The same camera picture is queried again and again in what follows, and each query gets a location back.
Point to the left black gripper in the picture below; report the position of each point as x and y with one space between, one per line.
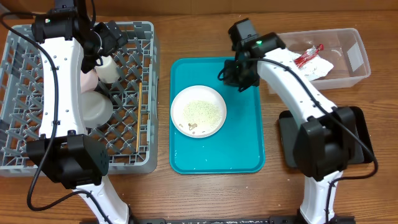
112 43

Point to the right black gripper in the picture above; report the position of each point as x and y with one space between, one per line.
254 81

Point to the white cup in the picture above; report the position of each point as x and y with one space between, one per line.
107 72

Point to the small pink plate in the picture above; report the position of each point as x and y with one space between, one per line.
88 81

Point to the wooden chopstick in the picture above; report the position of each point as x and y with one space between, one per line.
139 117

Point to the large white plate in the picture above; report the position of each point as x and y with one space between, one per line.
198 111

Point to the red snack wrapper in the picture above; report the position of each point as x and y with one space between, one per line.
308 55

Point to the white napkin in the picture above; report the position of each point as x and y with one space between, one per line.
316 68

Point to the grey bowl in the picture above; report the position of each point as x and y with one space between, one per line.
97 109

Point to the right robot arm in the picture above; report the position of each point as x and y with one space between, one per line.
320 133

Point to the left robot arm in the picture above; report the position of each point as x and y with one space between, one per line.
70 43

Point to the teal plastic tray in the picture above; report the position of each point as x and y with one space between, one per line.
238 147

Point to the black plastic tray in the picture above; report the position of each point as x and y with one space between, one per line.
289 130

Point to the grey plastic dish rack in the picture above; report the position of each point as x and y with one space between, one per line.
22 102

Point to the clear plastic bin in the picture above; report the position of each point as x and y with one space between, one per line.
343 48

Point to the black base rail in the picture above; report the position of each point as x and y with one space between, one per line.
288 219

